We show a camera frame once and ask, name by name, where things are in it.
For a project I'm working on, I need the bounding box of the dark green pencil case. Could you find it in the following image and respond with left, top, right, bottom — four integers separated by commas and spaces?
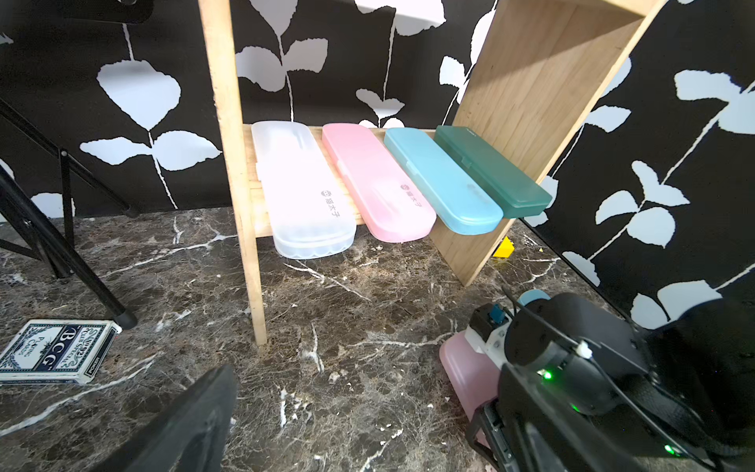
434, 126, 552, 219

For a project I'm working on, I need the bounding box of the clear frosted pencil case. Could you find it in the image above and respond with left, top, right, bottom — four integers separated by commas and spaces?
251, 121, 357, 260

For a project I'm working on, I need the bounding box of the teal pencil case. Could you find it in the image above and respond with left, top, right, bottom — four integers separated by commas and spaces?
383, 128, 503, 236

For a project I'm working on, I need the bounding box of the black perforated music stand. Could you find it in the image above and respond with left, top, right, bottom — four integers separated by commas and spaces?
0, 0, 155, 330

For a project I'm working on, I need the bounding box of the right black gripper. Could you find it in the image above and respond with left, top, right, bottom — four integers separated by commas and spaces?
465, 400, 554, 471

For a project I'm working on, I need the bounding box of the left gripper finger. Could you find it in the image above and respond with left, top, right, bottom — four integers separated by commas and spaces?
92, 365, 238, 471

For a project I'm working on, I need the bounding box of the small yellow block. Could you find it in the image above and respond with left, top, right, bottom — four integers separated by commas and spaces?
493, 237, 515, 259

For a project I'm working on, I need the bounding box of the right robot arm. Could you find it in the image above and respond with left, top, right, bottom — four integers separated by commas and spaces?
466, 290, 754, 471

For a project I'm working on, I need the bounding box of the light blue pencil case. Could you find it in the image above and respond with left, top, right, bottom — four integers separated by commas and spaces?
517, 289, 551, 306

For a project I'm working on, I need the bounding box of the wooden two-tier shelf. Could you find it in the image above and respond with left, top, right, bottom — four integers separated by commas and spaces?
200, 1, 663, 344

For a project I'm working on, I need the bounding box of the playing card box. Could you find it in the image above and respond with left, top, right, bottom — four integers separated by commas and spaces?
1, 320, 122, 385

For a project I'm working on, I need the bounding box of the small pink pencil case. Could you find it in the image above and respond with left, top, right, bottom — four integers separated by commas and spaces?
322, 123, 436, 243

